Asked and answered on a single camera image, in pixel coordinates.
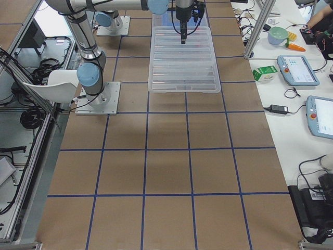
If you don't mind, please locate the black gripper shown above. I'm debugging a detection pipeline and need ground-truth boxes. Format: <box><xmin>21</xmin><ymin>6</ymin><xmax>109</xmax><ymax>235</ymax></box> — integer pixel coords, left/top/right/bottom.
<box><xmin>175</xmin><ymin>0</ymin><xmax>194</xmax><ymax>44</ymax></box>

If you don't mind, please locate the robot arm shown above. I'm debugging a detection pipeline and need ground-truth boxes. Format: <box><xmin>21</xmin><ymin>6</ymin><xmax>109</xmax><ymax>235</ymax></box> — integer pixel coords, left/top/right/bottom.
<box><xmin>47</xmin><ymin>1</ymin><xmax>169</xmax><ymax>100</ymax></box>
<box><xmin>95</xmin><ymin>10</ymin><xmax>123</xmax><ymax>32</ymax></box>

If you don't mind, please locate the clear plastic storage box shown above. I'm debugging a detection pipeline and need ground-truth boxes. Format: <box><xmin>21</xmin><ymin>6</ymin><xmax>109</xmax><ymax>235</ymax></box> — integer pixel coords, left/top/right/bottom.
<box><xmin>152</xmin><ymin>11</ymin><xmax>209</xmax><ymax>33</ymax></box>

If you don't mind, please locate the clear plastic box lid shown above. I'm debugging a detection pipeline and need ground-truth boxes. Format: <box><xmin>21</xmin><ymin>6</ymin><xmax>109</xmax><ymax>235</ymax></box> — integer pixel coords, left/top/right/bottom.
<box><xmin>148</xmin><ymin>26</ymin><xmax>221</xmax><ymax>93</ymax></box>

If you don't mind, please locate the green bowl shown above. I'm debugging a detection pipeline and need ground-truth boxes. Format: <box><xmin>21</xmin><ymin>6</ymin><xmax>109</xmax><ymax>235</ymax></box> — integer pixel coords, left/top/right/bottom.
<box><xmin>267</xmin><ymin>27</ymin><xmax>288</xmax><ymax>45</ymax></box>

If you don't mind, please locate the green white carton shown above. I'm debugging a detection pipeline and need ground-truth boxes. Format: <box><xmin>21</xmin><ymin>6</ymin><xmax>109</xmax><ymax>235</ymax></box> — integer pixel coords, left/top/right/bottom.
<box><xmin>252</xmin><ymin>65</ymin><xmax>278</xmax><ymax>82</ymax></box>

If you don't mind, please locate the toy carrot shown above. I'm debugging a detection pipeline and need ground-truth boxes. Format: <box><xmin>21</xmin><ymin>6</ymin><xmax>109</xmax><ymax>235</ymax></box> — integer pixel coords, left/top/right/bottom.
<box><xmin>285</xmin><ymin>38</ymin><xmax>306</xmax><ymax>52</ymax></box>

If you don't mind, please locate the black power adapter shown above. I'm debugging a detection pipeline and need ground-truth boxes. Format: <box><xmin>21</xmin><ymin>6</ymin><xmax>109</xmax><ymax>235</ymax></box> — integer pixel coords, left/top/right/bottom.
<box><xmin>268</xmin><ymin>104</ymin><xmax>289</xmax><ymax>115</ymax></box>

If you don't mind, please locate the teach pendant upper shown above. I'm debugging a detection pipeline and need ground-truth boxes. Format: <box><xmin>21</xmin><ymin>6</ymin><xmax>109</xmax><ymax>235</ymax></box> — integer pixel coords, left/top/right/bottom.
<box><xmin>277</xmin><ymin>55</ymin><xmax>320</xmax><ymax>86</ymax></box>

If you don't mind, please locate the teach pendant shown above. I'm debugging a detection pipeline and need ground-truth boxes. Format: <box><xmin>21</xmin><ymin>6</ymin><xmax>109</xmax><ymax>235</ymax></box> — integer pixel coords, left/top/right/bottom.
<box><xmin>277</xmin><ymin>55</ymin><xmax>320</xmax><ymax>86</ymax></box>
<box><xmin>306</xmin><ymin>95</ymin><xmax>332</xmax><ymax>139</ymax></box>

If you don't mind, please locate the white chair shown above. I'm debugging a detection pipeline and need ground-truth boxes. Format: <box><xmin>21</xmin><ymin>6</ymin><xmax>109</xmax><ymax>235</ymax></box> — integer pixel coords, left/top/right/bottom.
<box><xmin>23</xmin><ymin>69</ymin><xmax>79</xmax><ymax>103</ymax></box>

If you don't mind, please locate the teach pendant lower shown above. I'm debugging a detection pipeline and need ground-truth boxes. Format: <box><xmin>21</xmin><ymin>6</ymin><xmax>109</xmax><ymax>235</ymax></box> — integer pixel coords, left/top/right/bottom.
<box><xmin>306</xmin><ymin>95</ymin><xmax>332</xmax><ymax>139</ymax></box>

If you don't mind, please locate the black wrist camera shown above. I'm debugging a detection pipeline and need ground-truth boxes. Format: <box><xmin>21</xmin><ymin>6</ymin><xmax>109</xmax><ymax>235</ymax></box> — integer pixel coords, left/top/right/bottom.
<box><xmin>191</xmin><ymin>1</ymin><xmax>206</xmax><ymax>23</ymax></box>

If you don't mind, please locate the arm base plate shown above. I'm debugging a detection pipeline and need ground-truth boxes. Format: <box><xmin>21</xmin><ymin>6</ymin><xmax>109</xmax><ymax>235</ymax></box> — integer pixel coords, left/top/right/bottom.
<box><xmin>96</xmin><ymin>13</ymin><xmax>131</xmax><ymax>36</ymax></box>
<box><xmin>74</xmin><ymin>82</ymin><xmax>121</xmax><ymax>115</ymax></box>

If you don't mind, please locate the aluminium frame post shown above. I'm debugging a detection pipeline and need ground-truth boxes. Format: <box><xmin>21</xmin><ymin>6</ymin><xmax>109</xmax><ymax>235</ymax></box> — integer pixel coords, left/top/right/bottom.
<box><xmin>244</xmin><ymin>0</ymin><xmax>276</xmax><ymax>59</ymax></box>

